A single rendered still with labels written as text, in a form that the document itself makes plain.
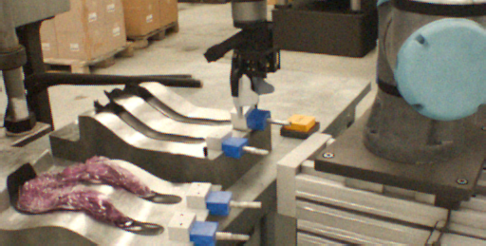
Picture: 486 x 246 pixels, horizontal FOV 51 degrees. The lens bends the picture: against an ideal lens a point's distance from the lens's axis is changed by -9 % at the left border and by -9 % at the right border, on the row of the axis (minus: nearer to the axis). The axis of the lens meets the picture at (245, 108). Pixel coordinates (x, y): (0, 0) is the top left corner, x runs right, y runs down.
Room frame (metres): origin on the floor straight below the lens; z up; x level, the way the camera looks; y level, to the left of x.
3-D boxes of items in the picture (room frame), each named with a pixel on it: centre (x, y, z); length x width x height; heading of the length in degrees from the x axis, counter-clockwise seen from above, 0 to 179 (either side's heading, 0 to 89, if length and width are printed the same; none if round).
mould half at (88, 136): (1.24, 0.22, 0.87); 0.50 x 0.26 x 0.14; 61
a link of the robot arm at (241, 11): (1.16, -0.02, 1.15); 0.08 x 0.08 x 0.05
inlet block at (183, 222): (0.78, 0.07, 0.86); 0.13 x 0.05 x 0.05; 78
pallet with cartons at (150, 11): (6.22, 1.42, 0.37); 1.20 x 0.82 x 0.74; 68
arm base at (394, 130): (0.71, -0.24, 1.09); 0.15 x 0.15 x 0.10
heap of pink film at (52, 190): (0.89, 0.32, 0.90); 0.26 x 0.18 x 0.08; 78
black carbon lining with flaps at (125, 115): (1.22, 0.21, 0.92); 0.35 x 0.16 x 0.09; 61
